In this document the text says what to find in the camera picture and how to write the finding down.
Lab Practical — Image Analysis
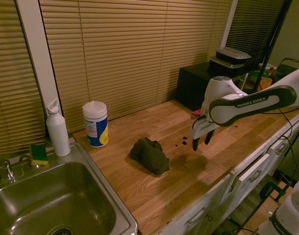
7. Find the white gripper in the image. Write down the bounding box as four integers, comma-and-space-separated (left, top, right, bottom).
188, 117, 217, 151

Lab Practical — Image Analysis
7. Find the dark green cloth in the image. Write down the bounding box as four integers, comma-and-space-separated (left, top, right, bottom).
129, 137, 171, 176

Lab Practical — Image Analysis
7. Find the white kitchen cabinet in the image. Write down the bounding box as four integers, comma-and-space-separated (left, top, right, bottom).
161, 110, 299, 235

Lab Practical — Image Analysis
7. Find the black microwave oven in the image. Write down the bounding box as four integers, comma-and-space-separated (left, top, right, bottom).
176, 61, 249, 112

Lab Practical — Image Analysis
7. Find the open white drawer front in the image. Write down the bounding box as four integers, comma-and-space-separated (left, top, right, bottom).
238, 153, 271, 183

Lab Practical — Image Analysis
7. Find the black container with clear lid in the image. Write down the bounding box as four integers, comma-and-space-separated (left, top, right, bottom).
208, 55, 246, 74
215, 47, 252, 66

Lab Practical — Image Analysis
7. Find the black table clamp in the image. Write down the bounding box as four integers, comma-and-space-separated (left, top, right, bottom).
259, 180, 291, 204

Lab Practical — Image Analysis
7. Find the green container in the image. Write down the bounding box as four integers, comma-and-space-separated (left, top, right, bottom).
248, 70, 263, 85

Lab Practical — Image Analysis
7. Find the yellow box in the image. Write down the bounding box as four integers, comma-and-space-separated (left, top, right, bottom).
259, 76, 274, 92

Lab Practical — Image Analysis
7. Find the white plastic bucket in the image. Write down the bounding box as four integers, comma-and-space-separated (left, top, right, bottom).
258, 63, 278, 74

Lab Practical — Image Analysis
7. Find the disinfecting wipes canister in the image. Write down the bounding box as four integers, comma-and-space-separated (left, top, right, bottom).
81, 100, 109, 148

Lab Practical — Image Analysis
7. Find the wide beige window blind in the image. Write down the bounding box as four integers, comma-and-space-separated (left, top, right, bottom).
38, 0, 233, 134

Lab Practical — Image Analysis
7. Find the dark shaded window blind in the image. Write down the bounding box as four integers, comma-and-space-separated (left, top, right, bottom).
224, 0, 287, 72

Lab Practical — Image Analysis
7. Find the white water bottle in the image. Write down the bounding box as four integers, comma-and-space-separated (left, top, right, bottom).
44, 97, 72, 158

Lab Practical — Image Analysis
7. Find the stainless steel sink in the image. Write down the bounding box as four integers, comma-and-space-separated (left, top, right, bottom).
0, 141, 139, 235

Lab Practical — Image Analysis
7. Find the green and yellow sponge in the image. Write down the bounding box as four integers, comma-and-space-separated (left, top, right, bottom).
29, 143, 49, 167

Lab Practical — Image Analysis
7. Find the chrome sink faucet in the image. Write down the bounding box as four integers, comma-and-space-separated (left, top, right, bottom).
0, 153, 30, 182

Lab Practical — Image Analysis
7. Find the narrow beige window blind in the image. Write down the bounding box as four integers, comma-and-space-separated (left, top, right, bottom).
0, 0, 47, 155

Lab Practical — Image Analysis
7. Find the vertical metal cabinet handle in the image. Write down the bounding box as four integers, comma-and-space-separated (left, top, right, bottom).
228, 175, 239, 193

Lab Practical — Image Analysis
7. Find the metal open drawer handle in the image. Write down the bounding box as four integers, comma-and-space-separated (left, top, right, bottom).
248, 169, 262, 182

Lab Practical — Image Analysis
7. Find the metal drawer bar handle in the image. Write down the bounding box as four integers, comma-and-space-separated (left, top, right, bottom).
275, 143, 287, 155
187, 207, 207, 226

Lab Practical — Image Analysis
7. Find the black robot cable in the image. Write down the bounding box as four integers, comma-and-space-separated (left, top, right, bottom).
276, 107, 299, 177

